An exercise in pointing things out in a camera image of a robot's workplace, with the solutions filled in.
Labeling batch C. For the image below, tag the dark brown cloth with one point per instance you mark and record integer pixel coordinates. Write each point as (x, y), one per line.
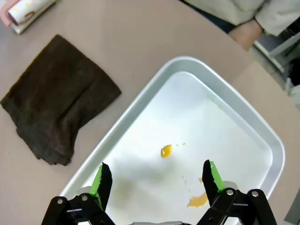
(58, 93)

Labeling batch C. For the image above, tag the person's left hand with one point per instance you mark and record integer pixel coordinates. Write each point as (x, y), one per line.
(246, 34)

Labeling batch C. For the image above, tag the white side table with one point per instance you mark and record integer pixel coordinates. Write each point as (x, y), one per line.
(276, 47)

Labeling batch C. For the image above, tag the red white patterned cloth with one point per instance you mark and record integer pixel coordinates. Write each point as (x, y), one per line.
(25, 11)

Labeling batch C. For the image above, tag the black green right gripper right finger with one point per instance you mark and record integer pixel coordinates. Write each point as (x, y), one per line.
(212, 182)

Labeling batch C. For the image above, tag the pink flat object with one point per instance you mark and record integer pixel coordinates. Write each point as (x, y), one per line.
(4, 14)

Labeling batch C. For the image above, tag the person's left forearm beige sleeve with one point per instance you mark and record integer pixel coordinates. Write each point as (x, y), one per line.
(279, 14)

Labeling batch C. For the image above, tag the person in beige coat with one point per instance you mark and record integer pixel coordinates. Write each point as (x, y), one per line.
(222, 9)

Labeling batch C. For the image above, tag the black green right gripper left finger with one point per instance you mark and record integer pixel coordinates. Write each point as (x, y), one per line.
(103, 185)

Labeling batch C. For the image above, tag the silver metal tray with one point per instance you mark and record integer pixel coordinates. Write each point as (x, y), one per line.
(187, 117)

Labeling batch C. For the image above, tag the large orange sauce smear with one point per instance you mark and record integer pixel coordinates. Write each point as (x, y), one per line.
(198, 200)

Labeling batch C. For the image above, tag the small orange sauce blob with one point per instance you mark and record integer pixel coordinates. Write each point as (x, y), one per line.
(166, 151)

